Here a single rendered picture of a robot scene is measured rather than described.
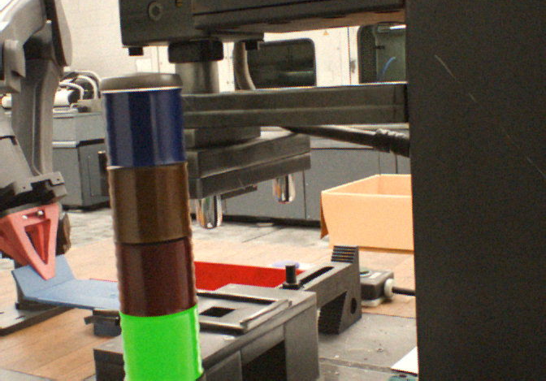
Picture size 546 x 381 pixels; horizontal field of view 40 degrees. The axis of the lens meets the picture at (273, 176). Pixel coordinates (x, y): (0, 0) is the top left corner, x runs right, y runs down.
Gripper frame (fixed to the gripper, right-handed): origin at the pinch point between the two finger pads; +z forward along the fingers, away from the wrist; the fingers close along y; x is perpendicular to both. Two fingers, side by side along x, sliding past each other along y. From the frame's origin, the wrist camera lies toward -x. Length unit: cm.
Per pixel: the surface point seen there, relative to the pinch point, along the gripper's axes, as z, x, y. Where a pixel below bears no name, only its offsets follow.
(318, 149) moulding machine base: -42, 451, -216
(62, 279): 1.3, 1.4, 0.3
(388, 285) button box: 18.6, 33.3, 18.4
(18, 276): -0.5, -3.5, 0.3
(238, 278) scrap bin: 9.6, 23.5, 4.5
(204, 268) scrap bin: 6.6, 23.4, 0.1
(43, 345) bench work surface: 6.9, 3.6, -9.9
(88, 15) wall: -357, 672, -559
